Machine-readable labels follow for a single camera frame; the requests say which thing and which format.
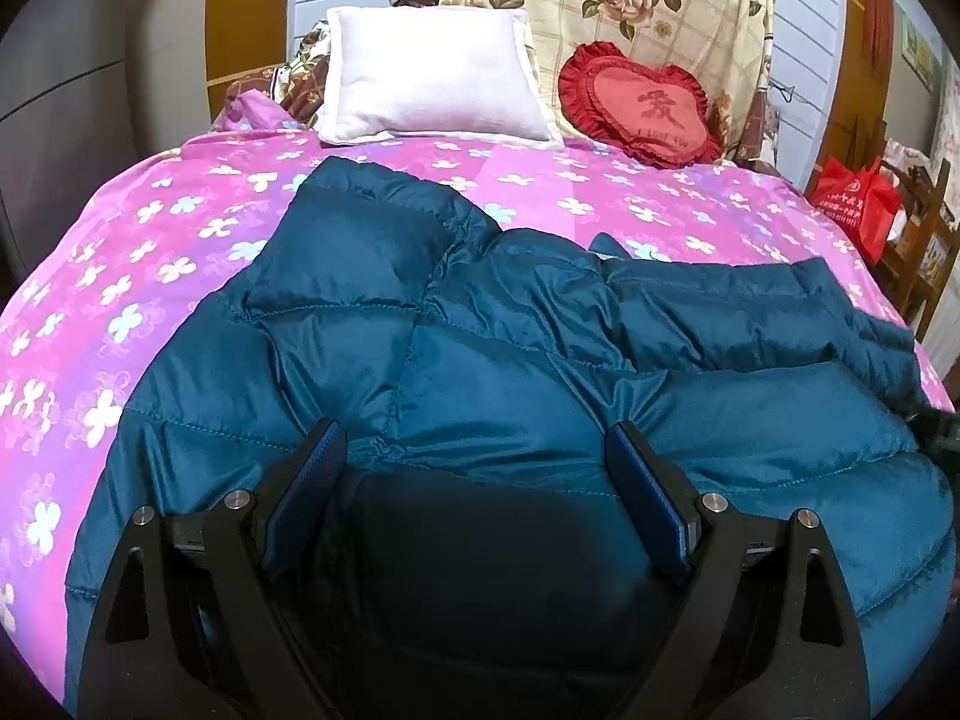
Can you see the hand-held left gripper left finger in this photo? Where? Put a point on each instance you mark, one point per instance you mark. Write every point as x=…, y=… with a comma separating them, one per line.
x=304, y=499

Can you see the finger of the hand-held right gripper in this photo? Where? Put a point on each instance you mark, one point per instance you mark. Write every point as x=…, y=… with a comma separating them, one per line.
x=941, y=431

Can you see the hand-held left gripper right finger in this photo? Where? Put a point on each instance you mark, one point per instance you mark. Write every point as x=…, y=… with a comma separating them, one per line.
x=649, y=502

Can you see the teal down jacket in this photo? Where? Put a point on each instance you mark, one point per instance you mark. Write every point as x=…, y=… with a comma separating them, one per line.
x=487, y=360

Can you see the wooden chair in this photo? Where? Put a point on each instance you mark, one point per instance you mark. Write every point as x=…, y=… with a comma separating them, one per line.
x=926, y=240

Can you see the red shopping bag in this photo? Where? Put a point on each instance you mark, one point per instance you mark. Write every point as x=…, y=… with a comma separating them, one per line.
x=855, y=202

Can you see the pink floral bed sheet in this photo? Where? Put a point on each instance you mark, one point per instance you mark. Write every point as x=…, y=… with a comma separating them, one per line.
x=135, y=255

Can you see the pink floral curtain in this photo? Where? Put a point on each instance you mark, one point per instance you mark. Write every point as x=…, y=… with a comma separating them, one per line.
x=946, y=112

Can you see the red heart cushion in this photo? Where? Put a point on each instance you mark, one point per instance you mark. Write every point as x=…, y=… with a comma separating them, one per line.
x=645, y=109

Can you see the brown floral bedding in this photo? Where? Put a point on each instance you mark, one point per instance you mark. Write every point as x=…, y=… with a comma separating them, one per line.
x=300, y=75

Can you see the white pillow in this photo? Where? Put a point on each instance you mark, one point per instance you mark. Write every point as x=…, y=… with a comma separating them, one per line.
x=435, y=75

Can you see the grey wardrobe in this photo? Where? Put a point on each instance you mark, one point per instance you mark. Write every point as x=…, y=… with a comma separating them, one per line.
x=67, y=90

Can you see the wooden door panel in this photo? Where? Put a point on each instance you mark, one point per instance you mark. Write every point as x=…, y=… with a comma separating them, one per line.
x=247, y=15

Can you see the cream rose print quilt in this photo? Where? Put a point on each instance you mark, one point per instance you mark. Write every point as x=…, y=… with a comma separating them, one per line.
x=675, y=0

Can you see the wooden door frame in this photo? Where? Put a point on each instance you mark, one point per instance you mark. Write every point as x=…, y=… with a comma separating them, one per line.
x=855, y=90

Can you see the wall picture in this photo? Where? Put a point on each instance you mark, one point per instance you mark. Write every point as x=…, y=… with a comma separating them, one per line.
x=919, y=52

